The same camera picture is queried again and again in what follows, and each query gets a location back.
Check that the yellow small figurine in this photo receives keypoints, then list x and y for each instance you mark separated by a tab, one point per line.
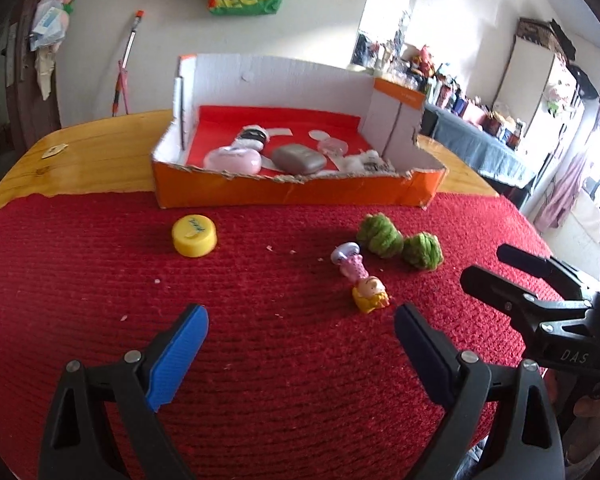
370	294

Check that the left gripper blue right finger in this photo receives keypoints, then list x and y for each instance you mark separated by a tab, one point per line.
523	442

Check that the orange cardboard box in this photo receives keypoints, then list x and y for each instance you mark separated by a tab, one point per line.
216	95

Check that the yellow round tin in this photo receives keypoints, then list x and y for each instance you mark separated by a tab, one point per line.
194	236

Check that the pink small figurine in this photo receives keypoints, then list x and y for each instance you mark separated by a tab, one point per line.
348	259

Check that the wall mirror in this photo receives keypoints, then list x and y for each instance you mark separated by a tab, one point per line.
381	33

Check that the clear pink plastic box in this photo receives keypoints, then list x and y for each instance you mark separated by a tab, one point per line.
332	147

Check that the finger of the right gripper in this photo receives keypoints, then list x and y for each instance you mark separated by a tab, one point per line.
569	283
525	310

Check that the dark wooden door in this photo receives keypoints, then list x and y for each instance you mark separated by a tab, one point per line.
25	115

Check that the person's hand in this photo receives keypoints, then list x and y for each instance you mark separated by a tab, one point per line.
583	437

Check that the red knitted table mat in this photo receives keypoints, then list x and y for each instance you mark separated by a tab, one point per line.
292	382

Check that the white fluffy bear clip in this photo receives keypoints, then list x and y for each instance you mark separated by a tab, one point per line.
369	162

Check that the small wooden tag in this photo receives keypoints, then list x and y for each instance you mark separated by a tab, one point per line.
54	150

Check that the pink round camera case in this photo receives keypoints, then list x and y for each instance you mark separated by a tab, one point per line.
234	160

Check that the blue cloth side table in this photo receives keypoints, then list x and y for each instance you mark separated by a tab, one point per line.
486	155

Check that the red plush toy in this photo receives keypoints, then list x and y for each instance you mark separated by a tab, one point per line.
422	62

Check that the white round compact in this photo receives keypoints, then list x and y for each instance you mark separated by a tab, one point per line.
319	135

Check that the hanging plastic bag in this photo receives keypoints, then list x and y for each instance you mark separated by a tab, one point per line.
49	25

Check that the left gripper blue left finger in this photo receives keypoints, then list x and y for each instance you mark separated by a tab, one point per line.
78	442

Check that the green fuzzy scrunchie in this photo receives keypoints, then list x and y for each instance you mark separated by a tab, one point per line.
378	234

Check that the white wardrobe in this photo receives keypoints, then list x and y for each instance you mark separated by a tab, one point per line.
544	91

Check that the grey eyeshadow case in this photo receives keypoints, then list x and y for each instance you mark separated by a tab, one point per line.
298	159

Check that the black white cloth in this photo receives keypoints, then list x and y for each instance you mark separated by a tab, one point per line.
252	137

